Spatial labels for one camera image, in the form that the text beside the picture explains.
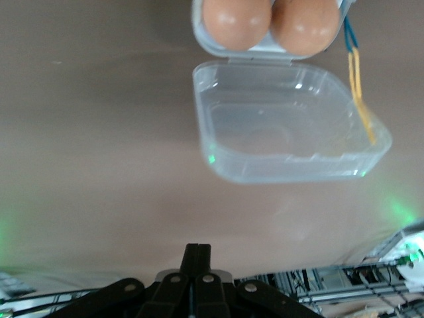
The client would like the brown egg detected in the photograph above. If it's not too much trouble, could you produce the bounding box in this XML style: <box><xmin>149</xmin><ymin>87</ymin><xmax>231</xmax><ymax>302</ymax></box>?
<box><xmin>270</xmin><ymin>0</ymin><xmax>341</xmax><ymax>56</ymax></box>
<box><xmin>201</xmin><ymin>0</ymin><xmax>273</xmax><ymax>51</ymax></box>

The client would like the clear plastic egg box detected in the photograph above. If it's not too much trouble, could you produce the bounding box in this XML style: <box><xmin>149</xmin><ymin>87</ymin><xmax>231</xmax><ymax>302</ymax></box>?
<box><xmin>191</xmin><ymin>0</ymin><xmax>394</xmax><ymax>185</ymax></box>

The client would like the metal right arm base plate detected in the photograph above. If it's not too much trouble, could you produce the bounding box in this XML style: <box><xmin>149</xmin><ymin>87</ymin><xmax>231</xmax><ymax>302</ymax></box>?
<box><xmin>362</xmin><ymin>228</ymin><xmax>411</xmax><ymax>266</ymax></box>

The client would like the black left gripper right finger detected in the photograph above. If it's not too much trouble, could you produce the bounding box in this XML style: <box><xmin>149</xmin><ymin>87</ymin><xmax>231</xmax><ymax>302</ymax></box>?
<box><xmin>191</xmin><ymin>244</ymin><xmax>322</xmax><ymax>318</ymax></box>

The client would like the blue yellow string loop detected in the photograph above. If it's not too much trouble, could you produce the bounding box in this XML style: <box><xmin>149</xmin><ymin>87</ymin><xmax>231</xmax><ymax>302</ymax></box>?
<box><xmin>343</xmin><ymin>16</ymin><xmax>377</xmax><ymax>145</ymax></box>

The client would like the black table cable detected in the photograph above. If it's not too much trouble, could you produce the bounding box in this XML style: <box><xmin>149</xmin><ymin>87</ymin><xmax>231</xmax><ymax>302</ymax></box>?
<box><xmin>0</xmin><ymin>288</ymin><xmax>146</xmax><ymax>314</ymax></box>

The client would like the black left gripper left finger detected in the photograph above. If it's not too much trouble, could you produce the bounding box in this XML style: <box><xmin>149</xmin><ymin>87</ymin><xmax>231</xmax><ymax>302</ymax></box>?
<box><xmin>56</xmin><ymin>244</ymin><xmax>199</xmax><ymax>318</ymax></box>

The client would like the aluminium lab frame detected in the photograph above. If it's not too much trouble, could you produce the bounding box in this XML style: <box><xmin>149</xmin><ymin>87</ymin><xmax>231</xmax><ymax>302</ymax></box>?
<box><xmin>238</xmin><ymin>261</ymin><xmax>424</xmax><ymax>307</ymax></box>

